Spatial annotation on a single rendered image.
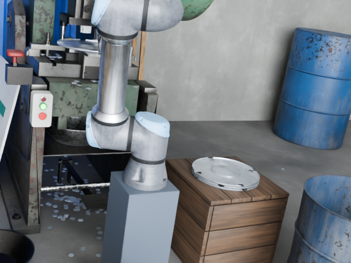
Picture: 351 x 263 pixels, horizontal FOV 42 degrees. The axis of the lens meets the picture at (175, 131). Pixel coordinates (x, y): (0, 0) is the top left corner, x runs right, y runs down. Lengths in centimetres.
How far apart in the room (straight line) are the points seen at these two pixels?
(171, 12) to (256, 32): 279
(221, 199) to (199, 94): 218
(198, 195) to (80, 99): 63
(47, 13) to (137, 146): 103
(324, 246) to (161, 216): 54
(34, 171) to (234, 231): 85
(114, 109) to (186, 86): 240
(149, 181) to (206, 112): 250
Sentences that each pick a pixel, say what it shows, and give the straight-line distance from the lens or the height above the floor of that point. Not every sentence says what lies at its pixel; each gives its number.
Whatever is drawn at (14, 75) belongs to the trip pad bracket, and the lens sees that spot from 188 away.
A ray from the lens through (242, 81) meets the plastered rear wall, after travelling 406.
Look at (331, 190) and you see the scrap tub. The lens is 193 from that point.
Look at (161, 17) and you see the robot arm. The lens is 126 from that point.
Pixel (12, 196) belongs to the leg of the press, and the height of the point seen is 3.
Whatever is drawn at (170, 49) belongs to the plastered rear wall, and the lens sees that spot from 365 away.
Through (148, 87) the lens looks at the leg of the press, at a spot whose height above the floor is 64.
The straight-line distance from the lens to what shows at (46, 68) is 201.
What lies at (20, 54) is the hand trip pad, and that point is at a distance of 186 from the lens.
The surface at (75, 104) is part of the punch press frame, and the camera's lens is 198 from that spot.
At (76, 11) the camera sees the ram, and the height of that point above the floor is 92.
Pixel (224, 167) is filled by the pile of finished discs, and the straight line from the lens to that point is 200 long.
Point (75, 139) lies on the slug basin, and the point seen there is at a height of 36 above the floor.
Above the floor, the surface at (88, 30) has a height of 84.
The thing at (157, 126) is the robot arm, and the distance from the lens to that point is 145.
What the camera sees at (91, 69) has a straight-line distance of 203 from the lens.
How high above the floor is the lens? 111
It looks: 18 degrees down
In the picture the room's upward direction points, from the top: 9 degrees clockwise
